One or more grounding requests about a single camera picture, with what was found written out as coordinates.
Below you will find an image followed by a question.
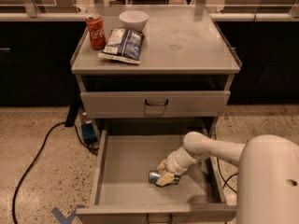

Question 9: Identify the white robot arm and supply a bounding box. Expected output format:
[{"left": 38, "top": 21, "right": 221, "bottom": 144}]
[{"left": 156, "top": 132, "right": 299, "bottom": 224}]

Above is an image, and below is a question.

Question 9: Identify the red coca-cola can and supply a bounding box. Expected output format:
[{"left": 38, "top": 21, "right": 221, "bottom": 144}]
[{"left": 85, "top": 14, "right": 106, "bottom": 49}]

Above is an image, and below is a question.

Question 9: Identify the blue white chip bag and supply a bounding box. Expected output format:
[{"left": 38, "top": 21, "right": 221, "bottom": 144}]
[{"left": 98, "top": 29, "right": 144, "bottom": 64}]

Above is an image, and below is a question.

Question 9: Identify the grey drawer cabinet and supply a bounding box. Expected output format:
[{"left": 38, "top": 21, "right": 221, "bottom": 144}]
[{"left": 72, "top": 6, "right": 240, "bottom": 132}]

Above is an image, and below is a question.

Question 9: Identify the blue power adapter box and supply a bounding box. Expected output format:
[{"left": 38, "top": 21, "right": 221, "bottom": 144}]
[{"left": 81, "top": 123, "right": 97, "bottom": 145}]

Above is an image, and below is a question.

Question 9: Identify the blue tape mark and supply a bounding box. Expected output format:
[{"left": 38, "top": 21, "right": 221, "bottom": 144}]
[{"left": 50, "top": 204, "right": 86, "bottom": 224}]

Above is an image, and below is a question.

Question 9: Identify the open middle drawer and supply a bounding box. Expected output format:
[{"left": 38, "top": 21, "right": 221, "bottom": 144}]
[{"left": 77, "top": 131, "right": 236, "bottom": 224}]

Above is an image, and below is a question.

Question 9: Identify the white bowl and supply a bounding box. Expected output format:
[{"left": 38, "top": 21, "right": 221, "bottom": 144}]
[{"left": 119, "top": 10, "right": 149, "bottom": 32}]

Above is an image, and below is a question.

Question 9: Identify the black cable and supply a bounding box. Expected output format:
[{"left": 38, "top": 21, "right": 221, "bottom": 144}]
[
  {"left": 11, "top": 120, "right": 100, "bottom": 224},
  {"left": 216, "top": 157, "right": 239, "bottom": 194}
]

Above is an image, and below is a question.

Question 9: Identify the closed top drawer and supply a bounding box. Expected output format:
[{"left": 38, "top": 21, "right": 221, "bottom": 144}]
[{"left": 81, "top": 91, "right": 230, "bottom": 119}]

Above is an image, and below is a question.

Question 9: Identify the blue silver redbull can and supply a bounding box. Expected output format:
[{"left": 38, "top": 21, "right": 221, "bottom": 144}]
[{"left": 149, "top": 171, "right": 180, "bottom": 185}]

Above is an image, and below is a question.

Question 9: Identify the black cable on right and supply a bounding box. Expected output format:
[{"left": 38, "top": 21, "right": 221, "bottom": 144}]
[{"left": 216, "top": 157, "right": 239, "bottom": 194}]

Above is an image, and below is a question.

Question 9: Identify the black cable on left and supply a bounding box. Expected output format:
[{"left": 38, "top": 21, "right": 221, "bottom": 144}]
[{"left": 11, "top": 120, "right": 100, "bottom": 224}]

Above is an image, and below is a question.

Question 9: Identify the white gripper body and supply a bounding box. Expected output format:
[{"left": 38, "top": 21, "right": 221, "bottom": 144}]
[{"left": 166, "top": 147, "right": 198, "bottom": 175}]

